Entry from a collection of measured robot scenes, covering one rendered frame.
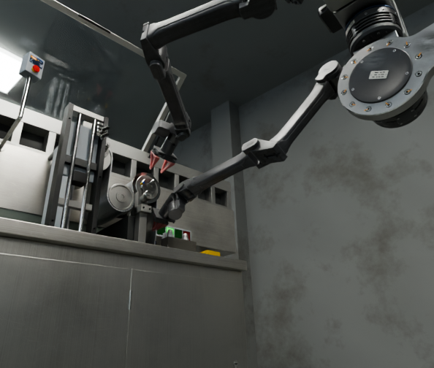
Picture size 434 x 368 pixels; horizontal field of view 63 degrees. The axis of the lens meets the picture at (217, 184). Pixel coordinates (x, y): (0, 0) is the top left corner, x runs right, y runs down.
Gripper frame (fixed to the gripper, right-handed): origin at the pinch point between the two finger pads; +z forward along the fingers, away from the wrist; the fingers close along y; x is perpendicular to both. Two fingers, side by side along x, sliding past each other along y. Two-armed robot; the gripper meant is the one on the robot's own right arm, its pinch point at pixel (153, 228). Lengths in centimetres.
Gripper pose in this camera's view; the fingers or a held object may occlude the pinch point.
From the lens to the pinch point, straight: 162.6
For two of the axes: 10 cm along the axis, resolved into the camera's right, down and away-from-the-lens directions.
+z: -5.6, 7.5, 3.5
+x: -3.8, -6.1, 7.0
